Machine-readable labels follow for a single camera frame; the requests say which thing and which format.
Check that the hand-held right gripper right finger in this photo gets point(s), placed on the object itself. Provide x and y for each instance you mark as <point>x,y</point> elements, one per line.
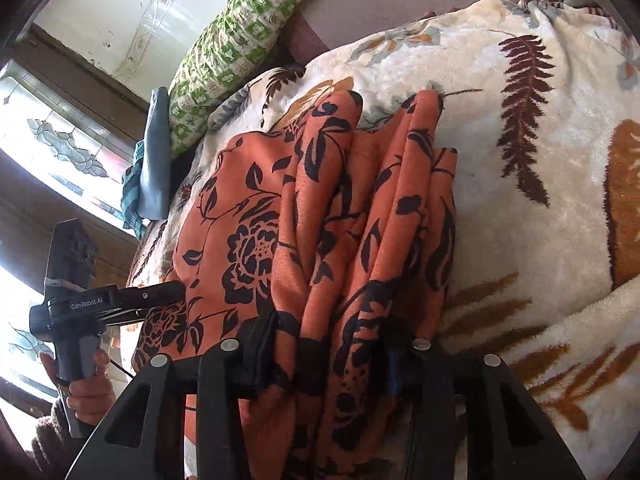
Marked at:
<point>400,370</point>

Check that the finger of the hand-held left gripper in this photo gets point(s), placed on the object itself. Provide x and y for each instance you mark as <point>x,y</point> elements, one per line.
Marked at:
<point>150,295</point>

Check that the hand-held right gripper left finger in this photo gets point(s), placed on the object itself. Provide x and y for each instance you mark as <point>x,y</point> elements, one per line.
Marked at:
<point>260,360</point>

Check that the orange floral shirt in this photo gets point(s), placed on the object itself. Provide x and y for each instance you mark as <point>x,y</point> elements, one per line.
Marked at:
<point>240,185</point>

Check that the person's left forearm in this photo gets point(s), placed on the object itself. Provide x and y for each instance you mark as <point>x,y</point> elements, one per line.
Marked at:
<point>55,445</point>

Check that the person's left hand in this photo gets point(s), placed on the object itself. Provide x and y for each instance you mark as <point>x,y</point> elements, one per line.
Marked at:
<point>92,395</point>

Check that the teal striped cloth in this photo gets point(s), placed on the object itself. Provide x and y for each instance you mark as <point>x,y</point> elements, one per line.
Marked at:
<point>131,195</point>

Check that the blue folded cloth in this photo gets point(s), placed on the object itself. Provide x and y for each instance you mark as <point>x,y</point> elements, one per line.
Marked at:
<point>155,170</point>

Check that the stained-glass window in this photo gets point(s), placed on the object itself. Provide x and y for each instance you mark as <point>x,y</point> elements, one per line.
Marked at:
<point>60,150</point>

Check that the leaf-print fleece blanket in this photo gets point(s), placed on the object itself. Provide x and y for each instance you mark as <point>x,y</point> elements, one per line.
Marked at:
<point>500,235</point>

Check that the green checked pillow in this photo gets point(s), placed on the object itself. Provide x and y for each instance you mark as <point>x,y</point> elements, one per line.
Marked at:
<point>240,35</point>

